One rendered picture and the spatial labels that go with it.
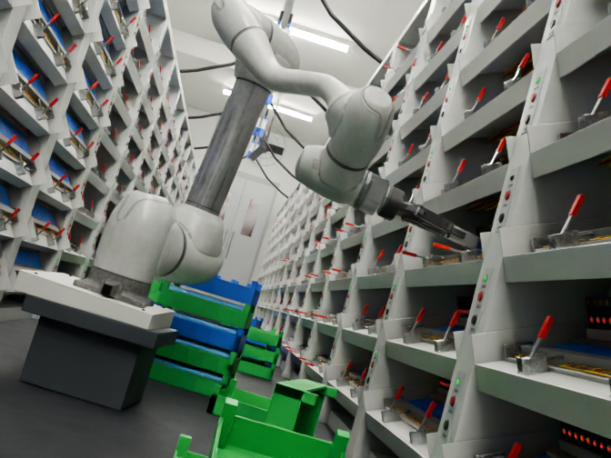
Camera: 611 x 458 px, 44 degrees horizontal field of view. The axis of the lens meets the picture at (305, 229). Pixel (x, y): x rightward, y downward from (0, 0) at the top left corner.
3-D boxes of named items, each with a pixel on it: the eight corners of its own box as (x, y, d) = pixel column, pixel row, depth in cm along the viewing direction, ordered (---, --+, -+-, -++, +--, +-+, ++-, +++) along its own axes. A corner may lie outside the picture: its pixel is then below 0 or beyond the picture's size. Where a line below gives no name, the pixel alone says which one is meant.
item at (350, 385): (360, 422, 203) (355, 371, 204) (328, 393, 263) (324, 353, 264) (432, 413, 206) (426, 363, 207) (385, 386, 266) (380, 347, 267)
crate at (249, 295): (164, 279, 246) (171, 256, 247) (175, 283, 266) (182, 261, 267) (251, 305, 245) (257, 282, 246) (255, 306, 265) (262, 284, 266)
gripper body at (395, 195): (393, 182, 166) (430, 199, 167) (385, 187, 175) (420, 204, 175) (379, 212, 165) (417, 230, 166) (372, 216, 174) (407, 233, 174)
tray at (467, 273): (486, 283, 139) (480, 233, 139) (405, 287, 198) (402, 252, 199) (588, 273, 141) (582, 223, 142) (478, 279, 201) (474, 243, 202)
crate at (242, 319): (156, 303, 245) (164, 279, 246) (168, 304, 265) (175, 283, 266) (244, 329, 244) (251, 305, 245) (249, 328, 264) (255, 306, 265)
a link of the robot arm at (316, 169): (345, 218, 169) (369, 179, 160) (284, 189, 168) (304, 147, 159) (355, 189, 177) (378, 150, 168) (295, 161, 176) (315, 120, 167)
